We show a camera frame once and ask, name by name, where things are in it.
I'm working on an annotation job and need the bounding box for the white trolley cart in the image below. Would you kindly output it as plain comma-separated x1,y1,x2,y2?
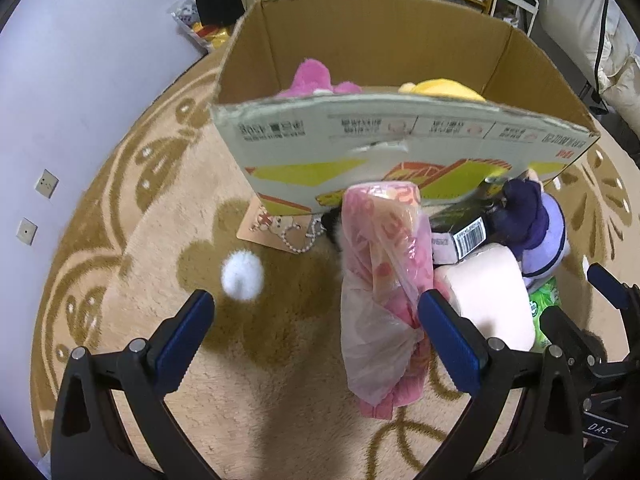
492,0,541,36

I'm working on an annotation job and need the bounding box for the black and white plush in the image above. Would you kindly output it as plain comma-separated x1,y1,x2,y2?
320,210,351,256

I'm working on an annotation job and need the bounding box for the green packet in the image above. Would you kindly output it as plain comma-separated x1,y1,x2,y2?
527,277,563,353

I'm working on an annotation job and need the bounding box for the black packet with barcode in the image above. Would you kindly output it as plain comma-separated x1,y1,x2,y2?
430,175,506,266

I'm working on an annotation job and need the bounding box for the pink plush toy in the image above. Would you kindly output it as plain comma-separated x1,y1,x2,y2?
274,59,363,100

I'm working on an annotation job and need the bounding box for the pink cloth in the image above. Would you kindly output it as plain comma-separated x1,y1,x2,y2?
340,180,435,418

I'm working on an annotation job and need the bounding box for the white padded recliner chair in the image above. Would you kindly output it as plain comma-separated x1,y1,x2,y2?
537,0,640,161

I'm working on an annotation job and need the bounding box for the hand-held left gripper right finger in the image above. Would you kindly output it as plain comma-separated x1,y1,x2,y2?
417,289,586,480

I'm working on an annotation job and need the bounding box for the beige patterned blanket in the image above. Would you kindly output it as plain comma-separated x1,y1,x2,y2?
30,50,640,480

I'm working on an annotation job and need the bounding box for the clear plastic bag of things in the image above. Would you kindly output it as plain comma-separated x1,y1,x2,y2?
170,0,236,56

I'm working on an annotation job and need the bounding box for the printed cardboard box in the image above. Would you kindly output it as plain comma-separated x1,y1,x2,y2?
210,0,601,218

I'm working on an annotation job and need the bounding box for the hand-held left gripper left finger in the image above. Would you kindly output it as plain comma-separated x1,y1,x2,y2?
51,289,223,480

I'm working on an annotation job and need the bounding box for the white wall socket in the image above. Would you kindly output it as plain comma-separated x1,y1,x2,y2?
35,169,60,196
15,217,38,246

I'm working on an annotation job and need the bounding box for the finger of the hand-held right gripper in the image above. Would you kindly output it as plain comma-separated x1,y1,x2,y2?
540,305,608,362
587,262,640,313

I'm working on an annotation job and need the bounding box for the purple plush doll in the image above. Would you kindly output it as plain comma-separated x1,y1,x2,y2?
487,170,571,278

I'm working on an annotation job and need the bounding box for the white fluffy ball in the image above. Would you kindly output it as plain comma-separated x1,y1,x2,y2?
221,252,263,302

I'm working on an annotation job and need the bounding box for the yellow plush toy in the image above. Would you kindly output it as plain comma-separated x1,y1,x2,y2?
398,78,487,102

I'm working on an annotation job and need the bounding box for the keychain card with ball chain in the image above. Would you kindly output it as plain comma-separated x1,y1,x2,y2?
236,197,326,256

